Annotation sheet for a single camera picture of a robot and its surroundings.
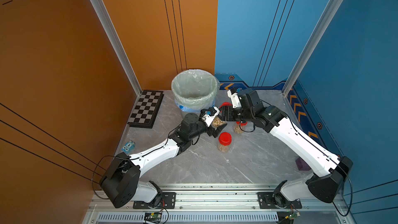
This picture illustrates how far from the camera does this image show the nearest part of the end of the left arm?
2.00 ft

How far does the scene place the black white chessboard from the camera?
1.01 meters

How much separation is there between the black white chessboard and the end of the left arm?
463mm
